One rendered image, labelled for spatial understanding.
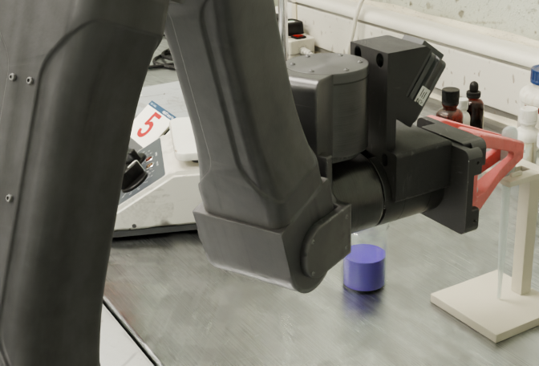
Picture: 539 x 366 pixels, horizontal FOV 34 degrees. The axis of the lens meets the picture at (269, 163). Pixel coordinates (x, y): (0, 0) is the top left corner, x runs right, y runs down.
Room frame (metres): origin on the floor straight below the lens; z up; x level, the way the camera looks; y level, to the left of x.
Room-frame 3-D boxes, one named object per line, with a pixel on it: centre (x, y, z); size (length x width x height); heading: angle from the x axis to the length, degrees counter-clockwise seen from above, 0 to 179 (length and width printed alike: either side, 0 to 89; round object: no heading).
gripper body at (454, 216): (0.60, -0.10, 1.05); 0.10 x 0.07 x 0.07; 30
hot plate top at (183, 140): (0.89, 0.04, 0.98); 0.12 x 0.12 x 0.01; 9
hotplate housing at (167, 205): (0.89, 0.07, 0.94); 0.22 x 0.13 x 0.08; 99
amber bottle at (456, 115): (1.03, -0.23, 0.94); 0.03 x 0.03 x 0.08
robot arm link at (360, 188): (0.57, -0.04, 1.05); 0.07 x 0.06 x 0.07; 120
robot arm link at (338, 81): (0.55, -0.02, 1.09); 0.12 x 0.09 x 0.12; 146
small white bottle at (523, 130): (0.96, -0.30, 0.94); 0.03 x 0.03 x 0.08
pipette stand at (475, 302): (0.66, -0.19, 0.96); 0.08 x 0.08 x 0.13; 30
